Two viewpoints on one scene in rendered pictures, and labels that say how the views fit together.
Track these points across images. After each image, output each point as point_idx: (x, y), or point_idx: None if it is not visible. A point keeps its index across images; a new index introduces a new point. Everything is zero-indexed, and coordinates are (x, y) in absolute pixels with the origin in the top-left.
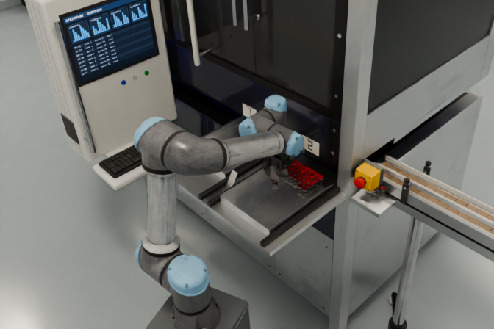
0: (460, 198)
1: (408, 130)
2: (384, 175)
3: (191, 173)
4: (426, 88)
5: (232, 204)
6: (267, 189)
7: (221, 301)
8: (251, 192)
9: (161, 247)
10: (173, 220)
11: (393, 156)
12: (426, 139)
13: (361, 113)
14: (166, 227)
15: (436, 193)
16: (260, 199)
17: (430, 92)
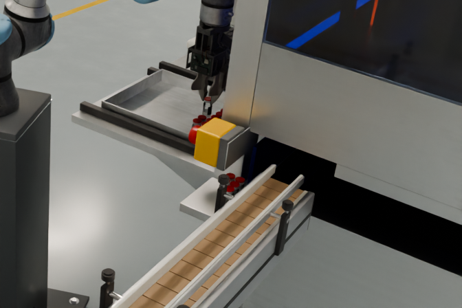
0: (231, 268)
1: (380, 186)
2: (263, 188)
3: None
4: (443, 130)
5: (146, 77)
6: (199, 110)
7: (13, 117)
8: (188, 98)
9: (10, 0)
10: None
11: (353, 225)
12: (443, 269)
13: (247, 25)
14: None
15: (212, 218)
16: (177, 105)
17: (460, 157)
